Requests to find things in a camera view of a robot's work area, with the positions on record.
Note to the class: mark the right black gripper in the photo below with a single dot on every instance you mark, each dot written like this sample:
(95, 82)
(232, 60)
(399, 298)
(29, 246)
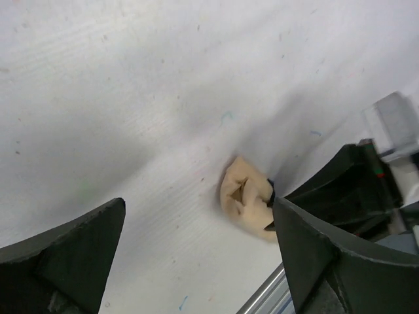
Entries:
(355, 191)

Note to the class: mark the beige underwear with navy trim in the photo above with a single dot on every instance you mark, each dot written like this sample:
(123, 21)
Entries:
(244, 196)

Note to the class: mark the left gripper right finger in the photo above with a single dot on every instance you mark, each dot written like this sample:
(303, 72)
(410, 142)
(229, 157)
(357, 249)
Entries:
(329, 270)

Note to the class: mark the aluminium front rail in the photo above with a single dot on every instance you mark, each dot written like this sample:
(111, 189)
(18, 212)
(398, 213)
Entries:
(272, 297)

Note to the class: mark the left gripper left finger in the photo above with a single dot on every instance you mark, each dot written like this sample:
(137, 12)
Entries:
(64, 269)

